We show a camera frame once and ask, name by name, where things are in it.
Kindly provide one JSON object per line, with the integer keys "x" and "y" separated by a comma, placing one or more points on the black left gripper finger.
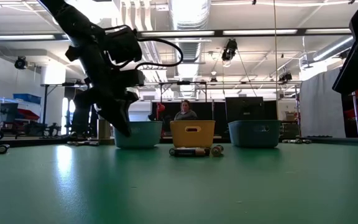
{"x": 131, "y": 97}
{"x": 113, "y": 109}

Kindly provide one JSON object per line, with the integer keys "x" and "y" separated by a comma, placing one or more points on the small dark battery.
{"x": 297, "y": 141}
{"x": 286, "y": 141}
{"x": 307, "y": 141}

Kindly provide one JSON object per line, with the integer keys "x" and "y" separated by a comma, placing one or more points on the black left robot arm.
{"x": 70, "y": 21}

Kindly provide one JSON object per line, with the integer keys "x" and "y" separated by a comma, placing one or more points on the red stand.
{"x": 160, "y": 108}

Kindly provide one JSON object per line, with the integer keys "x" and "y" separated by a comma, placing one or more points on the black office chair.
{"x": 80, "y": 121}

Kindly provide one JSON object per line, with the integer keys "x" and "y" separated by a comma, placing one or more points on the silver black battery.
{"x": 84, "y": 143}
{"x": 73, "y": 143}
{"x": 94, "y": 143}

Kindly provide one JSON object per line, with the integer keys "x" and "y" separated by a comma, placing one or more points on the light teal plastic bin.
{"x": 145, "y": 135}

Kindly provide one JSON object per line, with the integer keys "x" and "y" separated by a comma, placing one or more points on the person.
{"x": 186, "y": 115}

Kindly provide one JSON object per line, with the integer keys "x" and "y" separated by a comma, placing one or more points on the black partition panel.
{"x": 202, "y": 109}

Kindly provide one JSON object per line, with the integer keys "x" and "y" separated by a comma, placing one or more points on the yellow plastic bin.
{"x": 193, "y": 138}

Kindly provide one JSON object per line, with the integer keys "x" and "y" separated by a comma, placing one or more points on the overhead bar with light strips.
{"x": 179, "y": 33}

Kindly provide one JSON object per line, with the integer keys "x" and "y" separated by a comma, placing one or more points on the blue crate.
{"x": 26, "y": 99}

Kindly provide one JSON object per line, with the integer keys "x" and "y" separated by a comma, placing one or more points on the black ceiling spotlight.
{"x": 230, "y": 49}
{"x": 285, "y": 76}
{"x": 20, "y": 63}

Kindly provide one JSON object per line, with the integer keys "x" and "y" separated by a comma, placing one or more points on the black monitor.
{"x": 244, "y": 109}

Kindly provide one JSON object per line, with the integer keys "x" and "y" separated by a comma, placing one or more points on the slate blue plastic bin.
{"x": 253, "y": 135}

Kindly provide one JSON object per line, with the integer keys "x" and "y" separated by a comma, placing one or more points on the cardboard box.
{"x": 291, "y": 116}

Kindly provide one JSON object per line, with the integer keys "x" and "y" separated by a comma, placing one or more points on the white curtain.
{"x": 322, "y": 105}

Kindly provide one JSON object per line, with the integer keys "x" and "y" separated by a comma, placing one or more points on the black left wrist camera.
{"x": 123, "y": 46}

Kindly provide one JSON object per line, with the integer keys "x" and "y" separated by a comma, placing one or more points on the silver ventilation duct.
{"x": 190, "y": 53}

